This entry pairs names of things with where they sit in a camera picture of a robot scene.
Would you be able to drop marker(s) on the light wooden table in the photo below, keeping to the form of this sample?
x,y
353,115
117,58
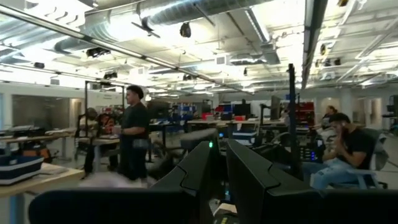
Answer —
x,y
56,179

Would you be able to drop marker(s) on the blue storage crates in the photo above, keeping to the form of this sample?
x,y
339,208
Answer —
x,y
186,112

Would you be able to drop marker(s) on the black ceiling-hung device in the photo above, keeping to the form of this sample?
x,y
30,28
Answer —
x,y
98,52

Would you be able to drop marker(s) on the black desk monitor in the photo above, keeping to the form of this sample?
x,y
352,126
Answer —
x,y
242,109

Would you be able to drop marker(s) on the red shelf unit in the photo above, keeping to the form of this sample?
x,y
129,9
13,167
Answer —
x,y
305,112

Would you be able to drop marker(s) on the thin black vertical post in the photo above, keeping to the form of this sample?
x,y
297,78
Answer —
x,y
293,118

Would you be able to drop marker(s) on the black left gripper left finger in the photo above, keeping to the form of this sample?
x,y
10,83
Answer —
x,y
124,208

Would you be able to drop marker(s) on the long wooden desk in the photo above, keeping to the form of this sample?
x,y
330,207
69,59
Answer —
x,y
248,122

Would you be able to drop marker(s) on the seated person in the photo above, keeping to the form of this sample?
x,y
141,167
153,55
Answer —
x,y
357,146

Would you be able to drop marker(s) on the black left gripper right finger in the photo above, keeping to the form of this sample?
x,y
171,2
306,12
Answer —
x,y
295,208

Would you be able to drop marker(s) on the black overhead camera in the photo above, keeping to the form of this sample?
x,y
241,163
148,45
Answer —
x,y
185,30

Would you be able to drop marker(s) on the navy white-striped basket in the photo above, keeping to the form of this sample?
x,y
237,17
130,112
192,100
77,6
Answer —
x,y
18,169

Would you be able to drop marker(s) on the grey office chair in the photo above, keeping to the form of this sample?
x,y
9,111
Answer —
x,y
381,152

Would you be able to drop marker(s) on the distant person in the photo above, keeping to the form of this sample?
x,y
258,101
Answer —
x,y
329,113

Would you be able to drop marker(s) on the person at background table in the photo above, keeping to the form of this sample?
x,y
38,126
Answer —
x,y
90,119

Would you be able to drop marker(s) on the standing person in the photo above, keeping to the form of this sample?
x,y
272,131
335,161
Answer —
x,y
135,124

